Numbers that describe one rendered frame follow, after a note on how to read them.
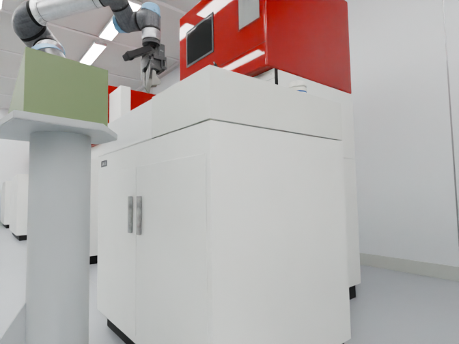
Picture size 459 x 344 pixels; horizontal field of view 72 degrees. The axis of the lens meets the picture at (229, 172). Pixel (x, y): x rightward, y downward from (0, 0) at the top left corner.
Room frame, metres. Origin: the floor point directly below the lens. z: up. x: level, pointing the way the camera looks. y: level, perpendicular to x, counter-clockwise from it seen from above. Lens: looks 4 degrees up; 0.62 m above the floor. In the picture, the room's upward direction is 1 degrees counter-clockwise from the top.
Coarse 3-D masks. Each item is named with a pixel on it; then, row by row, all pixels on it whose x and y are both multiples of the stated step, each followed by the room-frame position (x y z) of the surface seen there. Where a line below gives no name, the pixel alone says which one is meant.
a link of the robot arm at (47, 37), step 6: (42, 30) 1.24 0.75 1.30; (48, 30) 1.28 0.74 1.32; (36, 36) 1.23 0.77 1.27; (42, 36) 1.25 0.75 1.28; (48, 36) 1.27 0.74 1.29; (54, 36) 1.31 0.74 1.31; (24, 42) 1.25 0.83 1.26; (30, 42) 1.24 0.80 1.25; (36, 42) 1.24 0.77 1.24; (42, 42) 1.24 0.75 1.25; (48, 42) 1.25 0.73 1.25; (54, 42) 1.26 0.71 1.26; (60, 48) 1.29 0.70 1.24
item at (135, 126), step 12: (144, 108) 1.14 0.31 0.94; (120, 120) 1.33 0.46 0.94; (132, 120) 1.23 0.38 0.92; (144, 120) 1.14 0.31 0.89; (120, 132) 1.32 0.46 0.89; (132, 132) 1.23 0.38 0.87; (144, 132) 1.14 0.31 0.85; (108, 144) 1.45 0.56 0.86; (120, 144) 1.32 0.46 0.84; (132, 144) 1.23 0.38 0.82
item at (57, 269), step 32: (0, 128) 0.80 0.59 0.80; (32, 128) 0.81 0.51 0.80; (64, 128) 0.82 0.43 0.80; (96, 128) 0.84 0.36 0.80; (32, 160) 0.86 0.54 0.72; (64, 160) 0.86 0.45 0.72; (32, 192) 0.85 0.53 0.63; (64, 192) 0.86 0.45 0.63; (32, 224) 0.85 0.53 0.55; (64, 224) 0.86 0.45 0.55; (32, 256) 0.85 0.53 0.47; (64, 256) 0.86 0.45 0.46; (32, 288) 0.85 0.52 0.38; (64, 288) 0.86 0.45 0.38; (32, 320) 0.85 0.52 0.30; (64, 320) 0.86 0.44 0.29
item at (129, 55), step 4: (140, 48) 1.19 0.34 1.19; (144, 48) 1.20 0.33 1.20; (148, 48) 1.22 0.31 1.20; (128, 52) 1.16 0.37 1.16; (132, 52) 1.17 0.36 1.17; (136, 52) 1.18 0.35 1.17; (140, 52) 1.19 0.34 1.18; (144, 52) 1.20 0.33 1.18; (124, 56) 1.18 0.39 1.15; (128, 56) 1.16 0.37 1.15; (132, 56) 1.17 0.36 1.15; (136, 56) 1.19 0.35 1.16; (140, 56) 1.23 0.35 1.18; (124, 60) 1.19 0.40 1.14; (128, 60) 1.19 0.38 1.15
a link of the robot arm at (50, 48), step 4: (40, 44) 0.97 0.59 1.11; (44, 44) 0.98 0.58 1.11; (48, 44) 0.99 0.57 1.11; (52, 44) 1.00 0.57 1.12; (36, 48) 0.96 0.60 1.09; (40, 48) 0.96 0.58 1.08; (44, 48) 0.96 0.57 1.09; (48, 48) 0.97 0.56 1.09; (52, 48) 0.97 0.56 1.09; (56, 48) 0.99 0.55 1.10; (48, 52) 0.95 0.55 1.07; (52, 52) 0.96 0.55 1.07; (56, 52) 0.97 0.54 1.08; (60, 52) 1.00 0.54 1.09; (60, 56) 0.97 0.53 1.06; (64, 56) 1.01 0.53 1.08
